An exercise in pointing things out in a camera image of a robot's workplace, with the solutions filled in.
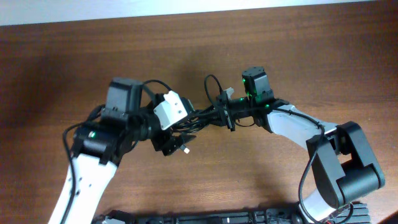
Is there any thin black usb cable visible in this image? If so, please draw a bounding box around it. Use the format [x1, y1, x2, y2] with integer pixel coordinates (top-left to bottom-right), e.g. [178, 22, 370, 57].
[170, 107, 224, 155]

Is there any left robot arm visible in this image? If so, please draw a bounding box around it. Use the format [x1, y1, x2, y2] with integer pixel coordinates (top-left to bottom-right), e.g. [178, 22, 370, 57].
[49, 78, 194, 223]

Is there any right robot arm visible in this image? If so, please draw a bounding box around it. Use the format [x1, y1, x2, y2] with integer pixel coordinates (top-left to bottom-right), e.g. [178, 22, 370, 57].
[214, 67, 386, 223]

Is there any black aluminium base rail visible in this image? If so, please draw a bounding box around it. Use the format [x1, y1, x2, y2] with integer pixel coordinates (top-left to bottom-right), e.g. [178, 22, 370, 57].
[91, 202, 371, 224]

